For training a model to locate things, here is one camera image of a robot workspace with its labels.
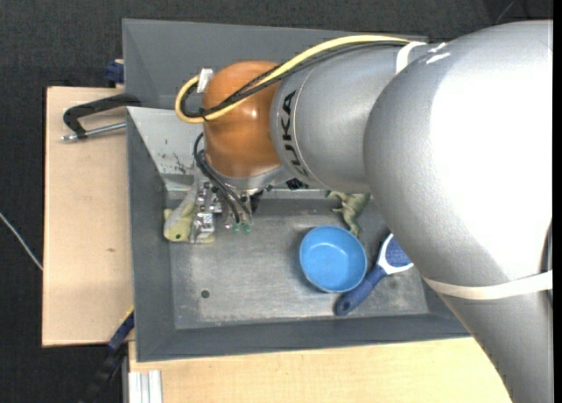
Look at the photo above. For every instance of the blue and white brush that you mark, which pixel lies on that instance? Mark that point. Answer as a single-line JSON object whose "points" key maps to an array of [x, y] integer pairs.
{"points": [[381, 270]]}

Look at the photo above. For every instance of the pale cardboard board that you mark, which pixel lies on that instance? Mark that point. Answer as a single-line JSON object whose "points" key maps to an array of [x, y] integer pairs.
{"points": [[83, 217]]}

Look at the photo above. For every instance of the green toy dinosaur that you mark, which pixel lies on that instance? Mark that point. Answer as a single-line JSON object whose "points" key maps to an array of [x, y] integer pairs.
{"points": [[354, 208]]}

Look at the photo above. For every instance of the pale yellow-green toy animal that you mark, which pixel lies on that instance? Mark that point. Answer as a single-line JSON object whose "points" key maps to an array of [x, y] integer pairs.
{"points": [[176, 226]]}

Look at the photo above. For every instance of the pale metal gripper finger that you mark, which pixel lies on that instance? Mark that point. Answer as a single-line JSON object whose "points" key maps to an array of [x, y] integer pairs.
{"points": [[203, 225], [203, 197]]}

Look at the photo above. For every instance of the black cylinder on white bracket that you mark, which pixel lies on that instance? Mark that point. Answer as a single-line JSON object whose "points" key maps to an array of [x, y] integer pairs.
{"points": [[295, 183]]}

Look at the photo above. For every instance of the grey metal bin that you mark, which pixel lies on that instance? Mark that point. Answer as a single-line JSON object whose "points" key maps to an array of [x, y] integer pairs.
{"points": [[246, 278]]}

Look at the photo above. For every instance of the blue bowl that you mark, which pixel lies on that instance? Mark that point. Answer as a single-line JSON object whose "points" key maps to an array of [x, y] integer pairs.
{"points": [[332, 258]]}

